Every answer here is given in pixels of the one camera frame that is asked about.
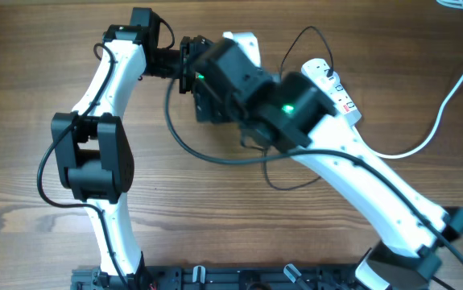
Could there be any white power strip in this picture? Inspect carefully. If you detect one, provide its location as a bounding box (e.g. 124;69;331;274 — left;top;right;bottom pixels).
301;58;362;126

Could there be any black USB charging cable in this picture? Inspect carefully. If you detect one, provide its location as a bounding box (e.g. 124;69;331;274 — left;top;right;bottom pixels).
238;26;335;192

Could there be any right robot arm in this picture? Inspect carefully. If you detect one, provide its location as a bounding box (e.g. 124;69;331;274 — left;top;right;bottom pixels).
191;38;463;289

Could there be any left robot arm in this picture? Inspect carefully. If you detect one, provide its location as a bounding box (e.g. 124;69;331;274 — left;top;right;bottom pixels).
44;7;212;289

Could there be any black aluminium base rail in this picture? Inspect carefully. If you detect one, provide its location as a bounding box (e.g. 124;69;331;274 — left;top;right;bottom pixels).
71;264;362;290

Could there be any white power strip cord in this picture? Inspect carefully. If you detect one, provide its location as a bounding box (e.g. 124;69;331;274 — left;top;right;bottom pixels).
351;0;463;160

